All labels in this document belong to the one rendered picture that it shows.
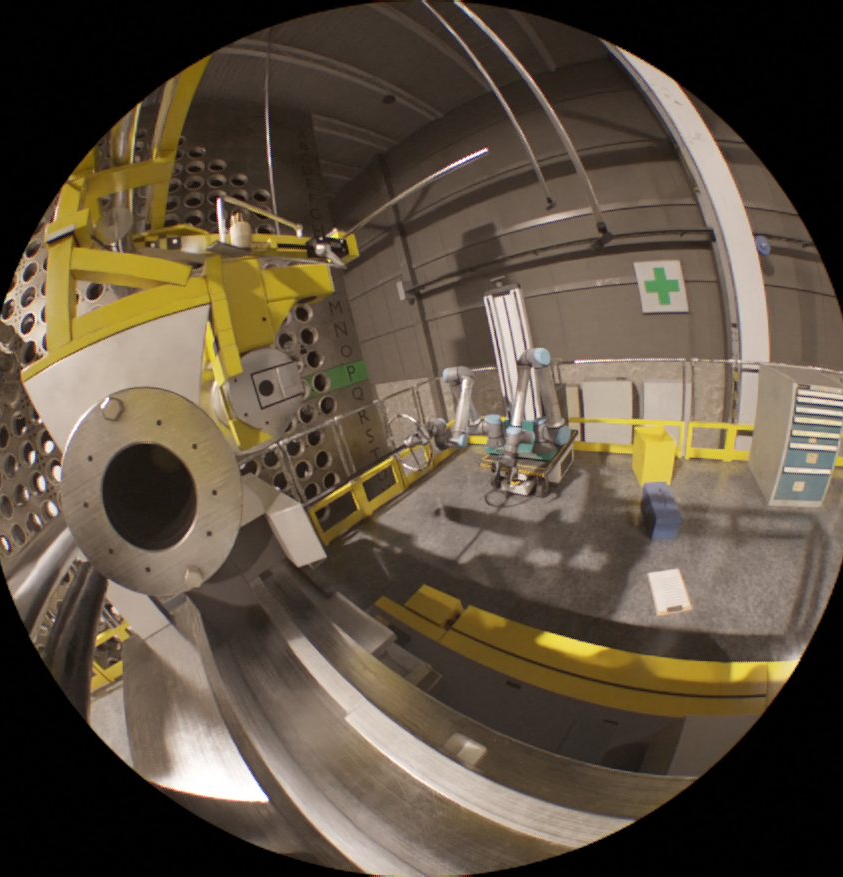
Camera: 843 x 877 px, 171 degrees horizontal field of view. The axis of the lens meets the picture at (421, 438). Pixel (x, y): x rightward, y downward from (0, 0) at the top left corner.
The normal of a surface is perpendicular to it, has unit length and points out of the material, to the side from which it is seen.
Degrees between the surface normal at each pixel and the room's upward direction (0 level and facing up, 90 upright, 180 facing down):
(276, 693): 0
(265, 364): 90
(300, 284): 90
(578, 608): 0
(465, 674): 0
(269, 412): 90
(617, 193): 90
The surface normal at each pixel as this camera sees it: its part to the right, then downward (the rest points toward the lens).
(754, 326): -0.63, 0.38
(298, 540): 0.38, 0.21
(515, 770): -0.22, -0.92
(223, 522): 0.74, 0.04
